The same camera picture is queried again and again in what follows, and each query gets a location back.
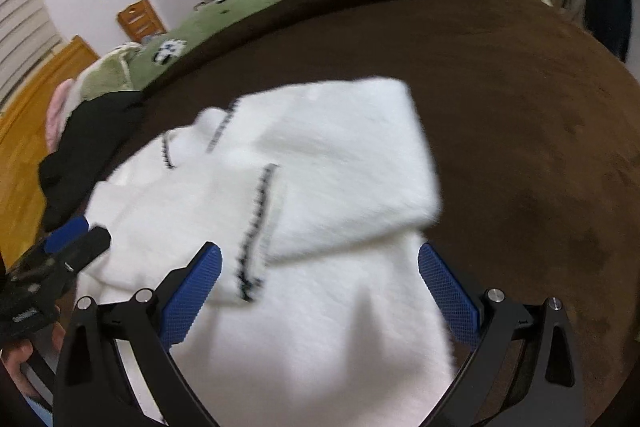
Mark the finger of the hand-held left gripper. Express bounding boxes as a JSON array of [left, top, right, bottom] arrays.
[[42, 215, 91, 258], [57, 227, 112, 277]]

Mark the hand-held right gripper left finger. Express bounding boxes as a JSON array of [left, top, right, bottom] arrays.
[[52, 242, 223, 427]]

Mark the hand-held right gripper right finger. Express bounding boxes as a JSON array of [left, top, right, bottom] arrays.
[[417, 242, 586, 427]]

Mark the white fluffy sweater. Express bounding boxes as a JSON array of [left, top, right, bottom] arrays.
[[75, 77, 458, 427]]

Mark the person's left hand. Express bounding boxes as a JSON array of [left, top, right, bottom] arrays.
[[0, 307, 68, 403]]

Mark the black cloth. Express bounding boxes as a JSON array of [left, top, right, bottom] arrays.
[[37, 89, 148, 233]]

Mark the pink cloth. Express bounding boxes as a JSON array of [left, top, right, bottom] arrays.
[[45, 79, 78, 152]]

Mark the light green pillow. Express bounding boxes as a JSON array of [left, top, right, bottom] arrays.
[[75, 42, 143, 102]]

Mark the white window blind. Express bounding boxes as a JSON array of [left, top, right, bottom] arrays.
[[0, 0, 63, 108]]

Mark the wooden chair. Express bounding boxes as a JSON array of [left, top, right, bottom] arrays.
[[117, 0, 168, 42]]

